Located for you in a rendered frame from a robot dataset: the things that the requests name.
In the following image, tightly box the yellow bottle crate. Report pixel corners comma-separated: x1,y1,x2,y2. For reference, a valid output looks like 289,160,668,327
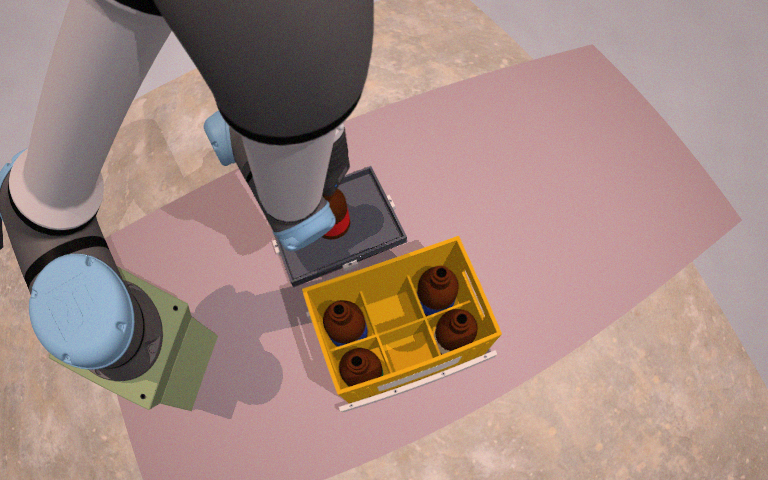
311,236,502,403

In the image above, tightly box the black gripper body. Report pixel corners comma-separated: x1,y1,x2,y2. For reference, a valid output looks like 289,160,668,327
322,123,350,196

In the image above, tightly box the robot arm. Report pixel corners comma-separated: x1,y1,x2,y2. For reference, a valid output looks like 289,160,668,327
0,0,374,381

